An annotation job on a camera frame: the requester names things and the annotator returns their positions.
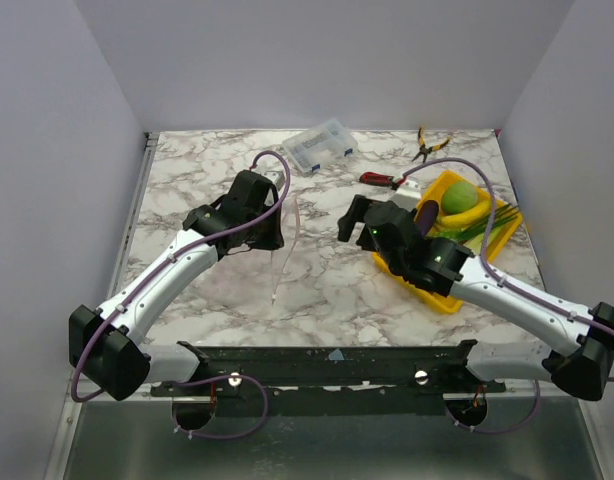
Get yellow toy banana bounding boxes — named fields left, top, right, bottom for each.
left=436, top=201, right=491, bottom=229

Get green toy cabbage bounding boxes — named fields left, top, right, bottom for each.
left=441, top=181, right=478, bottom=215

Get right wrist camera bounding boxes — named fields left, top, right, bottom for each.
left=390, top=180, right=422, bottom=211

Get yellow black pliers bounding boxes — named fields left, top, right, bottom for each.
left=412, top=126, right=451, bottom=164

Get clear zip top bag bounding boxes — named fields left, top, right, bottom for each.
left=196, top=194, right=308, bottom=321

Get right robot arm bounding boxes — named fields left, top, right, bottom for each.
left=338, top=195, right=614, bottom=401

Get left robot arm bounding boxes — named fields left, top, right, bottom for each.
left=68, top=170, right=290, bottom=400

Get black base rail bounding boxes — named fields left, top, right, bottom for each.
left=150, top=340, right=505, bottom=417

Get purple toy eggplant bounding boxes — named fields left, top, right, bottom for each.
left=415, top=200, right=440, bottom=237

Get green toy scallion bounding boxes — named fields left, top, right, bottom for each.
left=454, top=201, right=521, bottom=246

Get clear plastic organizer box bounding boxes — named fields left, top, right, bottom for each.
left=281, top=119, right=358, bottom=176

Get red black utility knife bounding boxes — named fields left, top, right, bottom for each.
left=359, top=172, right=403, bottom=190

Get yellow plastic tray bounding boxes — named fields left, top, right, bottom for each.
left=370, top=169, right=524, bottom=315

